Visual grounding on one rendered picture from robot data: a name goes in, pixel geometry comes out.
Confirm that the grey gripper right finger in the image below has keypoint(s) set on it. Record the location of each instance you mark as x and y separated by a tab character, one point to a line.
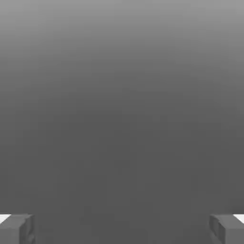
228	229

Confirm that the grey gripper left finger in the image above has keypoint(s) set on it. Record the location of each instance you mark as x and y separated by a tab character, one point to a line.
15	229

